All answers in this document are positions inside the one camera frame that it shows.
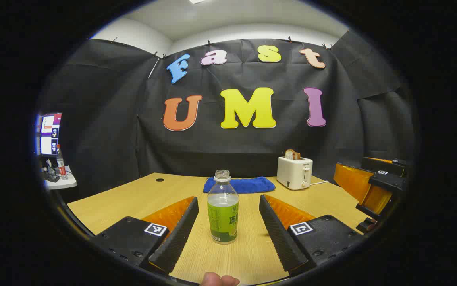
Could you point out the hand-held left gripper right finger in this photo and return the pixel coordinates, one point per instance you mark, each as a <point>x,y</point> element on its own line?
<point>280,238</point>

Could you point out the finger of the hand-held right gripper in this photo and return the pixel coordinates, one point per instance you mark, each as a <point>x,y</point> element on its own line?
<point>389,182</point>
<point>387,167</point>

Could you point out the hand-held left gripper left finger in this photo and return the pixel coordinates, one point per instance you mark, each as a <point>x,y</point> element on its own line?
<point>176,238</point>

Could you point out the green label water bottle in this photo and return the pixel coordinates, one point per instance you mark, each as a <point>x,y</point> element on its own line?
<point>222,214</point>

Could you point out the red label plastic bottle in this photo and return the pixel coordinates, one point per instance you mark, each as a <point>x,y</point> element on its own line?
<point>61,165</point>

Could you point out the blue towel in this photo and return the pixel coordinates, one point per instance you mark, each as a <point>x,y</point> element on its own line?
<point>240,185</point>

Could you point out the white toaster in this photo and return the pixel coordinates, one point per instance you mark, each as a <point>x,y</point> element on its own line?
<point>294,172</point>

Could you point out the bread slice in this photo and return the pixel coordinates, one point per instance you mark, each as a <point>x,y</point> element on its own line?
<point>291,155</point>

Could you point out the small white side table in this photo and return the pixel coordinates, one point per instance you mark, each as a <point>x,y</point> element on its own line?
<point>63,183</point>

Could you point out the computer monitor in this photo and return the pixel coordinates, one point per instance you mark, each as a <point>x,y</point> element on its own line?
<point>49,135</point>

